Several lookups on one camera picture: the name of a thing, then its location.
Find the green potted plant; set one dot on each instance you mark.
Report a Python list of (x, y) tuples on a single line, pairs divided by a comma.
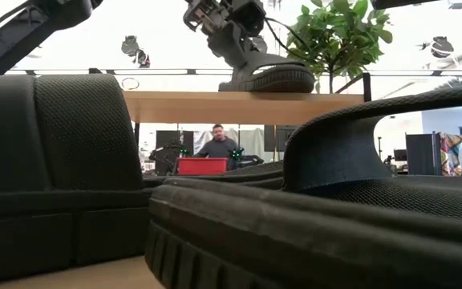
[(335, 36)]

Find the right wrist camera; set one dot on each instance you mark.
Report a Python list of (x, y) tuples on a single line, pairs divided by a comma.
[(249, 16)]

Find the background black robot arm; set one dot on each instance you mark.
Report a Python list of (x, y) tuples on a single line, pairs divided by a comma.
[(247, 159), (167, 158)]

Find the long horizontal rail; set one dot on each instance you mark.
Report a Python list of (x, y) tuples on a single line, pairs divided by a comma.
[(155, 72)]

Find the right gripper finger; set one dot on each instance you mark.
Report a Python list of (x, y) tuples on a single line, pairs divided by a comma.
[(233, 46)]

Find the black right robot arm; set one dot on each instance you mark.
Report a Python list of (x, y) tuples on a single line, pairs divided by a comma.
[(395, 3)]

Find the wooden shelf with black legs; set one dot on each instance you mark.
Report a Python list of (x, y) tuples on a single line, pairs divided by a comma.
[(235, 106)]

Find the colourful patterned cloth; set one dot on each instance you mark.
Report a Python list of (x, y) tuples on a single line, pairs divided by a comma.
[(449, 152)]

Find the black foam slide sandal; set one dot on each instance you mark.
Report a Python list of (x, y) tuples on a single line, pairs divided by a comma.
[(86, 132), (315, 233), (279, 78)]

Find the dark grey partition panel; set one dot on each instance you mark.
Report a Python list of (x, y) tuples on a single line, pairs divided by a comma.
[(421, 154)]

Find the black cabinet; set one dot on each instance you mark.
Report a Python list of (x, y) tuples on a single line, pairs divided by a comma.
[(279, 138)]

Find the red plastic bin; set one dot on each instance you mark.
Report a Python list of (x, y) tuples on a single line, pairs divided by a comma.
[(203, 165)]

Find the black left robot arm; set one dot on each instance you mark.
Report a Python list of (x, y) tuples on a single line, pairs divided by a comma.
[(22, 36)]

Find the black screen panel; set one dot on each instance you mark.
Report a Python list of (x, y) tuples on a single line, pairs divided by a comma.
[(167, 138)]

